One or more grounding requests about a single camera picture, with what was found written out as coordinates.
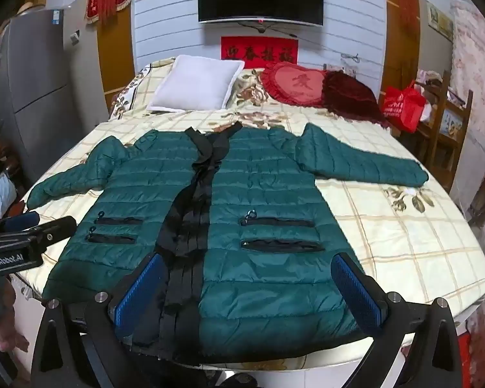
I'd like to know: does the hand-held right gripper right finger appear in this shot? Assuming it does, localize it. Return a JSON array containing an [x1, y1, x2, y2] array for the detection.
[[331, 253, 464, 388]]

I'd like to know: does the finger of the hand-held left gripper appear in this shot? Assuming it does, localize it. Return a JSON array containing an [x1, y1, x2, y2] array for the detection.
[[22, 215, 78, 251], [0, 211, 41, 233]]

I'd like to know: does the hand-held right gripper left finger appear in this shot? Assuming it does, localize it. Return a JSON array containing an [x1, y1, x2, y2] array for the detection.
[[31, 252, 170, 388]]

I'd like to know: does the green puffer jacket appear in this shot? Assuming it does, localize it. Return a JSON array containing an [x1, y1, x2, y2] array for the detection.
[[26, 121, 430, 363]]

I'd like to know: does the person's left hand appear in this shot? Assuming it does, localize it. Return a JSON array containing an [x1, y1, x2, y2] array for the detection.
[[0, 281, 30, 353]]

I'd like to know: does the white plastic bag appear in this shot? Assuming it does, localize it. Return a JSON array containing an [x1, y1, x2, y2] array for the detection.
[[0, 166, 17, 220]]

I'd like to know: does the floral checked bed sheet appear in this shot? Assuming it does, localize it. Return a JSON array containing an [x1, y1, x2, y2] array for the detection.
[[14, 57, 485, 369]]

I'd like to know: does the grey refrigerator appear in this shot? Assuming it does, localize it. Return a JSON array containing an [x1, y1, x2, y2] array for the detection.
[[0, 8, 110, 170]]

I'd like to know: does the wooden chair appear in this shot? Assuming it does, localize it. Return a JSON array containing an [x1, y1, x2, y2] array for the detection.
[[412, 70, 474, 195]]

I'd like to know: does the red plastic bag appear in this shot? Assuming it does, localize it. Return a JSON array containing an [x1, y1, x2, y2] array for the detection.
[[379, 81, 427, 133]]

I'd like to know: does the dark red fringed cushion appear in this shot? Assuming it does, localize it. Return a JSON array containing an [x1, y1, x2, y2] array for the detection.
[[321, 70, 391, 128]]

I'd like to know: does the white pillow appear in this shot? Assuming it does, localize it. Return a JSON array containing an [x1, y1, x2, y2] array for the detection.
[[147, 54, 245, 113]]

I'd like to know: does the red heart-shaped cushion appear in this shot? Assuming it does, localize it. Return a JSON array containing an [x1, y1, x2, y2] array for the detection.
[[261, 61, 333, 108]]

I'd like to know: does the floral curtain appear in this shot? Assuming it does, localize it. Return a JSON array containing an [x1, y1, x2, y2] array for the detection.
[[450, 0, 485, 140]]

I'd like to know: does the red wall banner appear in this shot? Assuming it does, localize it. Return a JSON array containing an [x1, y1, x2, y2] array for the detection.
[[220, 36, 299, 69]]

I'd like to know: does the framed wall picture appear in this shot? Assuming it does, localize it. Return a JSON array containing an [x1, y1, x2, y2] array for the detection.
[[426, 2, 455, 42]]

